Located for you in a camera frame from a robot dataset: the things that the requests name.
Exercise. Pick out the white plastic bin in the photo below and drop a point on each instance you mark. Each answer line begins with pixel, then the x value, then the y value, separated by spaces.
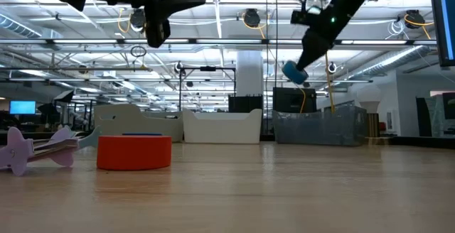
pixel 222 130

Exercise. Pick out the black cabinet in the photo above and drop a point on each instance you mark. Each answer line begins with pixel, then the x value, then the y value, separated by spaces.
pixel 245 103
pixel 294 99

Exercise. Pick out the white pillar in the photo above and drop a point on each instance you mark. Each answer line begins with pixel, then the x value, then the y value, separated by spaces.
pixel 250 73

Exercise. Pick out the blue lit background monitor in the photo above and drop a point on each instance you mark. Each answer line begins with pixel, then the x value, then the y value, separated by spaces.
pixel 22 107

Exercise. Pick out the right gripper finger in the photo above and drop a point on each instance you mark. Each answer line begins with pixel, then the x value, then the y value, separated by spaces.
pixel 313 50

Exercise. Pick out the black background rig frame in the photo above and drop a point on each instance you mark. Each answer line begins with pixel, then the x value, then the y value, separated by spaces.
pixel 208 69

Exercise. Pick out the lilac staple remover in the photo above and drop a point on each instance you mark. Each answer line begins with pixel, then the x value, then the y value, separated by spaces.
pixel 17 151

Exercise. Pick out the grey-blue staple remover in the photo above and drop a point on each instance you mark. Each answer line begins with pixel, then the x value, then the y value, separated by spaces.
pixel 91 139

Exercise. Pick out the dark blue tape roll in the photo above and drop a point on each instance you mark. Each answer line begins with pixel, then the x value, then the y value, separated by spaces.
pixel 142 134

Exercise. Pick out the white bulb lamp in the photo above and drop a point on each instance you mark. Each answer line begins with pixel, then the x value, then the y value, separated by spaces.
pixel 369 96

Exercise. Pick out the computer monitor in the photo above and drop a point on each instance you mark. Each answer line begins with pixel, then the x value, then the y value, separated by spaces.
pixel 442 20

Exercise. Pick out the red tape roll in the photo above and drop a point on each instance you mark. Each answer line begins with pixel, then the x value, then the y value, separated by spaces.
pixel 134 153

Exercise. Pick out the brown translucent plastic bin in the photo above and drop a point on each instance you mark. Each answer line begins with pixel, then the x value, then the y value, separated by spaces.
pixel 341 126

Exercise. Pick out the grey plastic bin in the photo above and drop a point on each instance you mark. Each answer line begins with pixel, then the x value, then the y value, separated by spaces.
pixel 117 126

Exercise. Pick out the light blue tape roll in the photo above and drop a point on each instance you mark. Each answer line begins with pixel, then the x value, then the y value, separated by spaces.
pixel 295 74

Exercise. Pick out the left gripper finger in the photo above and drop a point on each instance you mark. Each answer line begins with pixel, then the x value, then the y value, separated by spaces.
pixel 181 4

